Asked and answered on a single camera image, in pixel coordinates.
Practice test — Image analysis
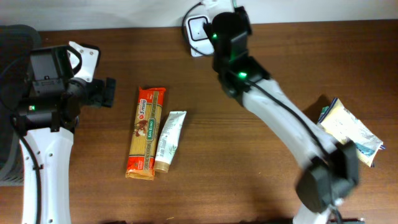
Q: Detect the grey plastic mesh basket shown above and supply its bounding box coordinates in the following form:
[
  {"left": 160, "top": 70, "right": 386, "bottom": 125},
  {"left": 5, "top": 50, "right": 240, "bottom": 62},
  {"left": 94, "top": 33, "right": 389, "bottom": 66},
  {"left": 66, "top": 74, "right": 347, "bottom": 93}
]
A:
[{"left": 0, "top": 24, "right": 43, "bottom": 187}]

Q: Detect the white shampoo tube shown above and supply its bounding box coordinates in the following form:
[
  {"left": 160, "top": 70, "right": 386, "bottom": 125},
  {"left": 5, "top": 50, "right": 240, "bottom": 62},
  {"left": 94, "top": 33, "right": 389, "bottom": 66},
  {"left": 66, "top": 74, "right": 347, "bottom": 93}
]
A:
[{"left": 154, "top": 111, "right": 187, "bottom": 173}]

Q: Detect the teal tissue pack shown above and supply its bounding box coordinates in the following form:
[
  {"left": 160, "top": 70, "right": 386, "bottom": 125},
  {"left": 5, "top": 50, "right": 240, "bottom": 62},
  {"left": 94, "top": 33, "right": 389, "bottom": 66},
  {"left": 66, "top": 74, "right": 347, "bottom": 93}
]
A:
[{"left": 318, "top": 106, "right": 329, "bottom": 121}]

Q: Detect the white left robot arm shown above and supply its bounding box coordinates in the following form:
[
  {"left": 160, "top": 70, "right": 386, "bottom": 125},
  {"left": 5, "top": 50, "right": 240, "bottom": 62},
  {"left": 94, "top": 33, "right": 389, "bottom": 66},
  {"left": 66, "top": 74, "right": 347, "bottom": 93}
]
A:
[{"left": 11, "top": 41, "right": 116, "bottom": 224}]

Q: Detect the orange spaghetti packet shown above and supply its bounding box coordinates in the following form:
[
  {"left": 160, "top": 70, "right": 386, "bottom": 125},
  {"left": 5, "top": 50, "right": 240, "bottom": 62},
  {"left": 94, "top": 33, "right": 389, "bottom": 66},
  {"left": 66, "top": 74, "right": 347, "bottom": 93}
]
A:
[{"left": 126, "top": 88, "right": 166, "bottom": 180}]

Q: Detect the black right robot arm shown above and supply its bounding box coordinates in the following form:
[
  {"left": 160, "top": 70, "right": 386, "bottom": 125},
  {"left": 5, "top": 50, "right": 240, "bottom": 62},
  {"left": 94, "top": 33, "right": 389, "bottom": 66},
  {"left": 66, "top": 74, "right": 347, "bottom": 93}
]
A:
[{"left": 203, "top": 6, "right": 359, "bottom": 223}]

